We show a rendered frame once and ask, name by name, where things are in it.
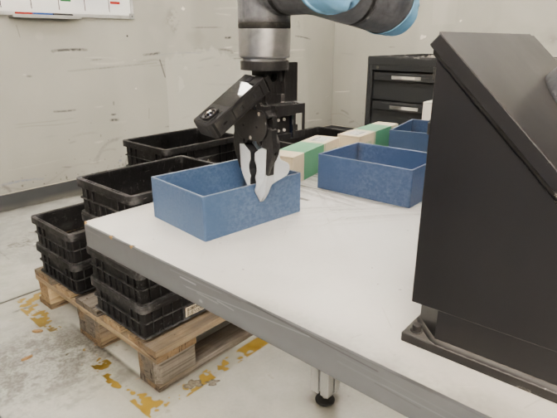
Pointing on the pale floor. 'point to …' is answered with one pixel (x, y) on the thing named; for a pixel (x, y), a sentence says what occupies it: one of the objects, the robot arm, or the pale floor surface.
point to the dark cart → (398, 87)
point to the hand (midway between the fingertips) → (255, 193)
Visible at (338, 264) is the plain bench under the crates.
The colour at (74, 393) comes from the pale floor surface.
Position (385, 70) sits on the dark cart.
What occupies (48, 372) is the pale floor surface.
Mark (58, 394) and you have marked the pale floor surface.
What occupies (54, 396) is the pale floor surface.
